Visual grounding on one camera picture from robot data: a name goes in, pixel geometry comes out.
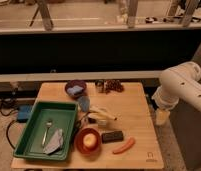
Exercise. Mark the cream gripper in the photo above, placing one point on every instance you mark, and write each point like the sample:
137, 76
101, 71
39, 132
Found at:
161, 116

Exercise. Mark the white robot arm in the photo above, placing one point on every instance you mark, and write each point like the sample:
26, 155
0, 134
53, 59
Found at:
178, 82

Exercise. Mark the dark sponge block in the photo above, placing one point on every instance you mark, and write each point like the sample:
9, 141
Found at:
113, 136

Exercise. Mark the orange carrot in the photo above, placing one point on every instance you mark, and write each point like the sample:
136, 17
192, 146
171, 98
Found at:
125, 146

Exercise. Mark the bunch of dark grapes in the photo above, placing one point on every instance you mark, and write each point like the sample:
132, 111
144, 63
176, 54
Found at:
113, 85

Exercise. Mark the yellow apple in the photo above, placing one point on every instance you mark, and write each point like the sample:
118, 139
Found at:
89, 140

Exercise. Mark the blue-grey cup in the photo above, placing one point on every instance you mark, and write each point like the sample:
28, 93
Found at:
84, 103

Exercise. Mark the red bowl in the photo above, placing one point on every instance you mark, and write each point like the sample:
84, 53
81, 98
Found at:
79, 141

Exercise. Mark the dark purple bowl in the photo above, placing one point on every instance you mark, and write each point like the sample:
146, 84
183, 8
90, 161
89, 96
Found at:
80, 83

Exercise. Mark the green plastic tray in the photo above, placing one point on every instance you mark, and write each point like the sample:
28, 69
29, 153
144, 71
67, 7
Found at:
47, 120

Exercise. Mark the grey cloth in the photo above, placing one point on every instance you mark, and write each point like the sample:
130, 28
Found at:
55, 143

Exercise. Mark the metal fork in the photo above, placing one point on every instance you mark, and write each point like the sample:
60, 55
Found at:
48, 125

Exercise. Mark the blue power box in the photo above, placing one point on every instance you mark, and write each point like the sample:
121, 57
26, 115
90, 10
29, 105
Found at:
24, 113

